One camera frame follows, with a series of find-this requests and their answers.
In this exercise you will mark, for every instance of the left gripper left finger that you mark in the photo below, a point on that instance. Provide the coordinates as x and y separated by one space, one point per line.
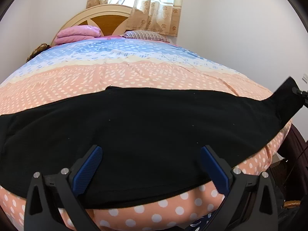
84 168

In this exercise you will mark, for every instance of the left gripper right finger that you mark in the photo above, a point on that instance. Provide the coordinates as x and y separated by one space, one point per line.
217 169

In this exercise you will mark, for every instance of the black pants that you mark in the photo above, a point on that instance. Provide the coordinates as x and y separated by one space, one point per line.
151 139

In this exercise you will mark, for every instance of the peach blue polka-dot bedspread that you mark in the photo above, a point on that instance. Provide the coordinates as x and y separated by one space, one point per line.
91 66

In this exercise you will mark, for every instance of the brown fuzzy object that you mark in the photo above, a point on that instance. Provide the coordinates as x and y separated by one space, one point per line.
41 48

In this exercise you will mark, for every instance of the folded pink blanket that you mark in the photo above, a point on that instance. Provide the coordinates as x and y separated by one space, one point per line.
77 33

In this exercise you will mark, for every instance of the striped pillow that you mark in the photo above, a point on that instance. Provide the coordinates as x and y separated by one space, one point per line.
145 35

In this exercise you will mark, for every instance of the cream wooden headboard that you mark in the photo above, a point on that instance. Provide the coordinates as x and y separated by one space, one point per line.
110 18

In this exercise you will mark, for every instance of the beige floral window curtain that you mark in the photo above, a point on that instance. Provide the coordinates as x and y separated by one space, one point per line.
161 16

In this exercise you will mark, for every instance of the dark maroon bed frame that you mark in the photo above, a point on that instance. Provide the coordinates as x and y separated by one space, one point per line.
289 178

